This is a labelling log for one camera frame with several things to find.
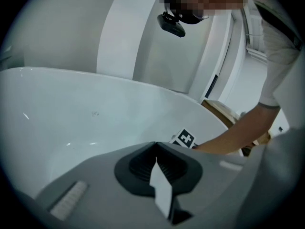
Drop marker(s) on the black head camera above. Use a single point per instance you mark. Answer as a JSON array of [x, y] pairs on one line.
[[172, 27]]

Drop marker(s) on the plain brown cardboard box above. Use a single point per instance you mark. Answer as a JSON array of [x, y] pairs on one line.
[[214, 106]]

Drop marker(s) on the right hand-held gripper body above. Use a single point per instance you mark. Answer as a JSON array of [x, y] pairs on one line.
[[184, 138]]

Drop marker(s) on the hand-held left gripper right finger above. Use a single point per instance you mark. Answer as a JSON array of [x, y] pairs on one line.
[[214, 190]]

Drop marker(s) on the person's grey shirt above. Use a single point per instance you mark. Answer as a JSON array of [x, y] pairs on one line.
[[281, 68]]

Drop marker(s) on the white bathtub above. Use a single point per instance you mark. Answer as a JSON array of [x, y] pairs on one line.
[[71, 116]]

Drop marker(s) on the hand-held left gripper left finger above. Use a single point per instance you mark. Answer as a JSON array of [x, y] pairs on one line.
[[102, 190]]

